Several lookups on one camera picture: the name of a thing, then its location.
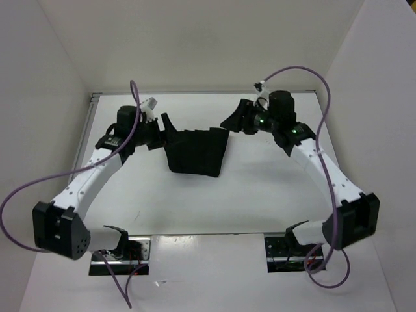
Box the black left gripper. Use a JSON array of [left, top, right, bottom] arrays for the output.
[[132, 114, 185, 151]]

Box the black pleated skirt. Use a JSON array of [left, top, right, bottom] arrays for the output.
[[164, 127, 229, 177]]

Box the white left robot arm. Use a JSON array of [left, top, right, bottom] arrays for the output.
[[32, 97, 167, 260]]

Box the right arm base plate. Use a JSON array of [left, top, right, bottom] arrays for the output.
[[264, 233, 315, 273]]

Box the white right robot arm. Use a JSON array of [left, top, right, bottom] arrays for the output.
[[220, 90, 380, 255]]

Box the aluminium frame rail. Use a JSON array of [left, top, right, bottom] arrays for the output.
[[72, 92, 102, 170]]

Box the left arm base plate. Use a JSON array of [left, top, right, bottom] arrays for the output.
[[88, 236, 151, 276]]

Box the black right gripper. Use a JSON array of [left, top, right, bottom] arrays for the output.
[[220, 99, 278, 135]]

